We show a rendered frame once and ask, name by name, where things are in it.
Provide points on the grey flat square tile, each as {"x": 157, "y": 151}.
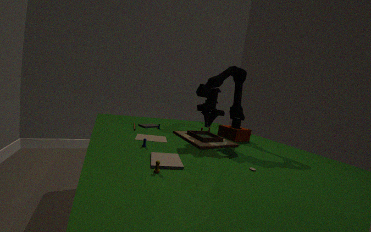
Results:
{"x": 167, "y": 160}

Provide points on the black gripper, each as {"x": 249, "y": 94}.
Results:
{"x": 210, "y": 117}

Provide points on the yellow pawn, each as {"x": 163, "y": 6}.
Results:
{"x": 156, "y": 170}

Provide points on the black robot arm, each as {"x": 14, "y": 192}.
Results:
{"x": 208, "y": 91}

